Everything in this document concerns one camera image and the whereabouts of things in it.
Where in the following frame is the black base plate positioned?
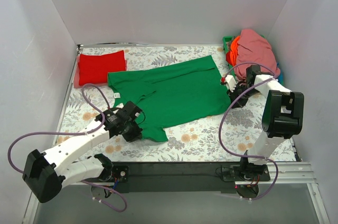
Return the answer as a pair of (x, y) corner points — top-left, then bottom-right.
(91, 161), (271, 201)

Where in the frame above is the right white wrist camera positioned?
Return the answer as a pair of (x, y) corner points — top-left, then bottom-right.
(220, 75), (237, 92)

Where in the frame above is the folded red t shirt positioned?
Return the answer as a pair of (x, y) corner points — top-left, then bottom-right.
(78, 50), (127, 86)

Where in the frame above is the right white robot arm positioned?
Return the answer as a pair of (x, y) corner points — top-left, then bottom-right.
(221, 63), (304, 181)

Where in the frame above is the blue t shirt in basket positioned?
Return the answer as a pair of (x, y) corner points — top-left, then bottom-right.
(277, 62), (284, 85)

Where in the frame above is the pink t shirt in basket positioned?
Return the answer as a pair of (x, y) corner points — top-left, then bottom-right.
(236, 29), (280, 76)

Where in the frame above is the green t shirt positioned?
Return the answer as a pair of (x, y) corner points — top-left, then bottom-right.
(107, 55), (231, 142)

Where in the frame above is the green plastic basket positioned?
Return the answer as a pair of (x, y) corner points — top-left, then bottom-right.
(221, 35), (286, 87)

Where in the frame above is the floral table cloth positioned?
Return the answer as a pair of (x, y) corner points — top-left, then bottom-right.
(50, 45), (302, 163)

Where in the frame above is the orange t shirt in basket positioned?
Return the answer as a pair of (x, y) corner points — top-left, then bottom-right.
(229, 36), (240, 66)

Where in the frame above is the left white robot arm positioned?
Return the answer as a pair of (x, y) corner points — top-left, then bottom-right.
(23, 101), (143, 203)

